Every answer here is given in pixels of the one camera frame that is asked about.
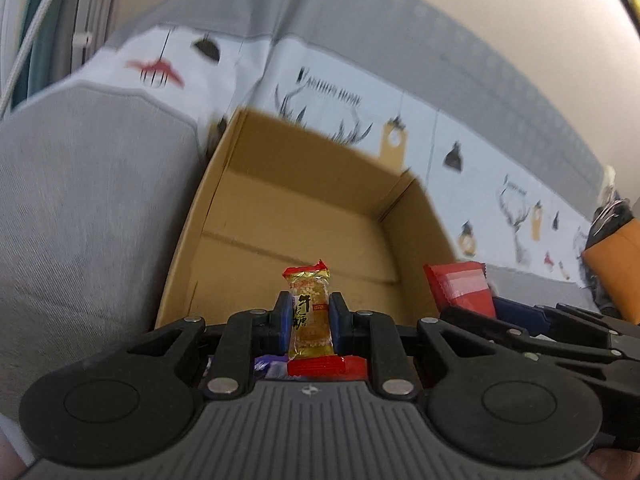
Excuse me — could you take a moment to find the orange bag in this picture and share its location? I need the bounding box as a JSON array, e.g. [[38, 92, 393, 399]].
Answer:
[[581, 220, 640, 326]]

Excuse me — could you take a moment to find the white printed sofa cover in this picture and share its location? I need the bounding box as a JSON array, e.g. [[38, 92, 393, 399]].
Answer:
[[67, 22, 608, 313]]

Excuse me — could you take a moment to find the cardboard box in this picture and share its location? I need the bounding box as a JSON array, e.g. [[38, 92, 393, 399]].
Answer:
[[155, 107, 458, 332]]

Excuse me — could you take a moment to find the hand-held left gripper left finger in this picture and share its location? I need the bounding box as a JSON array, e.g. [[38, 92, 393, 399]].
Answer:
[[126, 291, 294, 401]]

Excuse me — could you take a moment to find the red snack packet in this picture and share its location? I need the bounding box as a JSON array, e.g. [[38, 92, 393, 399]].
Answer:
[[423, 261, 498, 321]]

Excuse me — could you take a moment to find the yellow candy with red ends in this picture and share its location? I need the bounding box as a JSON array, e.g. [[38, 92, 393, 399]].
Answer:
[[282, 259, 368, 378]]

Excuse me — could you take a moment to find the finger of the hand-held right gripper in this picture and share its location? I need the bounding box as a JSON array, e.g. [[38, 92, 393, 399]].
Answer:
[[439, 305, 640, 386], [492, 296, 640, 350]]

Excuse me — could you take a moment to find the grey sofa cushion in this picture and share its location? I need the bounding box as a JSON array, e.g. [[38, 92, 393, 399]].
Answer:
[[0, 80, 211, 426]]

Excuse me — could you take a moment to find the white cord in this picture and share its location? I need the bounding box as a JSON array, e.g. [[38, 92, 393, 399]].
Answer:
[[0, 0, 70, 113]]

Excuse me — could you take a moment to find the grey window curtain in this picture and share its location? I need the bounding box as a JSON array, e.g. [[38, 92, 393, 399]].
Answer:
[[0, 0, 128, 116]]

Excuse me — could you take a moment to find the black crumpled bag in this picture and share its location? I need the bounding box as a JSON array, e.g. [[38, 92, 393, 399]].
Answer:
[[586, 199, 633, 313]]

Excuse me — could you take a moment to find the purple candy wrapper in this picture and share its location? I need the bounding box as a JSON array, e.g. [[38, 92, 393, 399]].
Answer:
[[254, 355, 289, 379]]

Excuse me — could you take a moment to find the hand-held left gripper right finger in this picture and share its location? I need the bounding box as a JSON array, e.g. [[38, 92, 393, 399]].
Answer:
[[328, 291, 482, 402]]

